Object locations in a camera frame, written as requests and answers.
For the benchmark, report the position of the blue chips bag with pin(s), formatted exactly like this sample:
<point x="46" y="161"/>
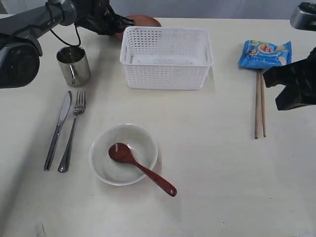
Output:
<point x="264" y="55"/>

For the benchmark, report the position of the wooden chopstick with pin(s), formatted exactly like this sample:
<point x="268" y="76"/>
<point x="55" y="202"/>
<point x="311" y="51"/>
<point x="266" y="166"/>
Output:
<point x="262" y="93"/>
<point x="256" y="134"/>

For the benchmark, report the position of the brown wooden spoon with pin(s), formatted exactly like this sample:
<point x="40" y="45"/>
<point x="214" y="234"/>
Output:
<point x="121" y="153"/>

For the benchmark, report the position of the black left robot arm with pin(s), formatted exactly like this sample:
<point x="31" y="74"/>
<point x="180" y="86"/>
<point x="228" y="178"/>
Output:
<point x="20" y="49"/>

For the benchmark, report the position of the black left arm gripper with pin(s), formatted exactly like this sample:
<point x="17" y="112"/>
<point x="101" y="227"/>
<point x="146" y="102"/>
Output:
<point x="99" y="17"/>

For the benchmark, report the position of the grey ceramic bowl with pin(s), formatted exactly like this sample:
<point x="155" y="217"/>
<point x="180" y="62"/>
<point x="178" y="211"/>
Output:
<point x="143" y="148"/>

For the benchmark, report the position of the brown wooden plate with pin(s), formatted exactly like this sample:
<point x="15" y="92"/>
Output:
<point x="143" y="20"/>

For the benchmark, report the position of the silver table knife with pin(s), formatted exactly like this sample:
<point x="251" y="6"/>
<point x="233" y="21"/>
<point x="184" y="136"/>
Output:
<point x="63" y="114"/>

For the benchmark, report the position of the white plastic woven basket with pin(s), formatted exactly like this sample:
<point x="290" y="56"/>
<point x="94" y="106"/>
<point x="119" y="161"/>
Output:
<point x="166" y="58"/>

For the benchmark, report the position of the silver fork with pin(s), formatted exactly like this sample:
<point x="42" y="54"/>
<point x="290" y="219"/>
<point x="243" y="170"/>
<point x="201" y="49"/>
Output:
<point x="79" y="109"/>

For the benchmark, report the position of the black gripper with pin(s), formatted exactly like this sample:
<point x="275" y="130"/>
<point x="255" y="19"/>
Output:
<point x="299" y="79"/>

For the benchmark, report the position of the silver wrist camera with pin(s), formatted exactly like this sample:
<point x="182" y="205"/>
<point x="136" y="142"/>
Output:
<point x="304" y="17"/>

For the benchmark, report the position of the stainless steel cup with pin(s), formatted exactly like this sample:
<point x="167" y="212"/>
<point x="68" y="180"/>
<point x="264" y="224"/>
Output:
<point x="74" y="65"/>

